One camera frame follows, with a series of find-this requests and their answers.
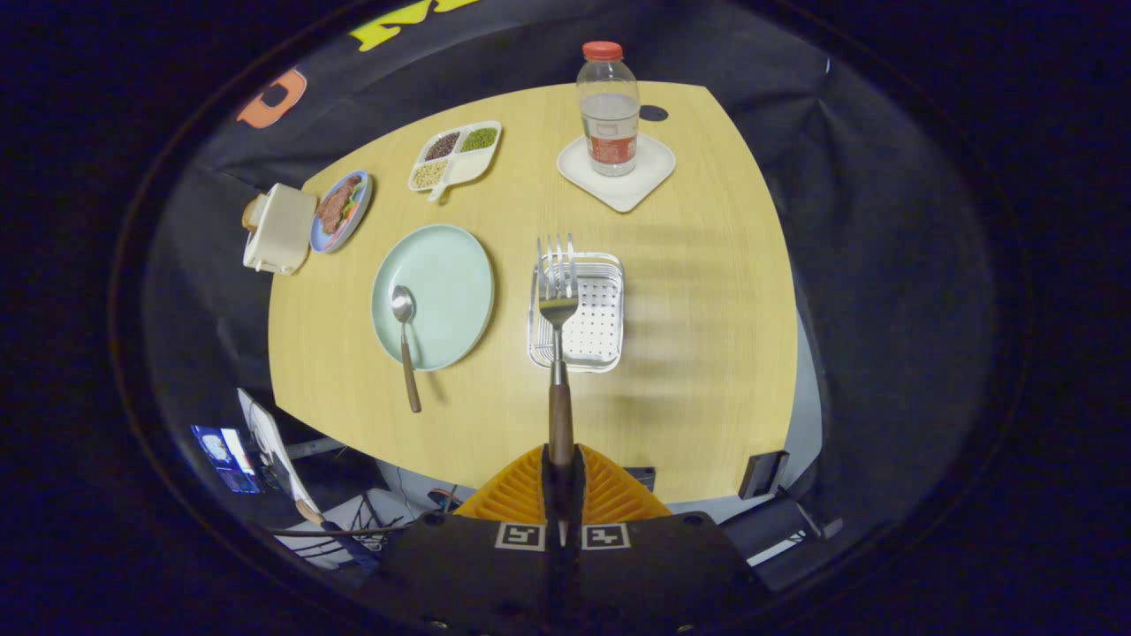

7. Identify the fork with wooden handle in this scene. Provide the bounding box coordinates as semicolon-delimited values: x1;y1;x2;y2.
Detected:
536;233;581;469

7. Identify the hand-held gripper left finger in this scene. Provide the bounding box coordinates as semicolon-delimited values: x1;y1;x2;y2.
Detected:
371;444;566;636

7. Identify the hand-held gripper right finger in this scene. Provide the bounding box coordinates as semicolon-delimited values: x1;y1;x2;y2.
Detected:
565;444;770;636

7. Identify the white tilted board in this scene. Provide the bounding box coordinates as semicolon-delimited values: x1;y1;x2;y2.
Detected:
237;387;323;524

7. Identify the white divided snack tray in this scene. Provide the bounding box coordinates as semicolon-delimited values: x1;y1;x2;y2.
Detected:
407;120;503;203

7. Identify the white toaster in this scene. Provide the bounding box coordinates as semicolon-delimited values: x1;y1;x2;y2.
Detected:
242;183;317;276

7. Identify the perforated metal basket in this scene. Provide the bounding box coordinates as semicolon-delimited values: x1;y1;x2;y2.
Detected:
528;252;626;374

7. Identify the white square coaster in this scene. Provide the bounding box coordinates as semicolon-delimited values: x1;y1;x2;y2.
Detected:
557;132;678;214

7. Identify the blue plate with food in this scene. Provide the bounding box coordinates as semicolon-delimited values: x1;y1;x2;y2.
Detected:
309;170;374;255

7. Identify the clear water bottle red cap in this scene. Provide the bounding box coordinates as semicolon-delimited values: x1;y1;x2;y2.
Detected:
576;41;641;178

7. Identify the light green round plate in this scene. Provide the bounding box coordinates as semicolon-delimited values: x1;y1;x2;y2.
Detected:
370;223;496;373

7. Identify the computer screen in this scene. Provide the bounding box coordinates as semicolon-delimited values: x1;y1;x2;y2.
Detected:
191;425;262;495

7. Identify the spoon with wooden handle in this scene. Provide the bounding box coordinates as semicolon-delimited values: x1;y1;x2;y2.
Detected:
391;284;423;414

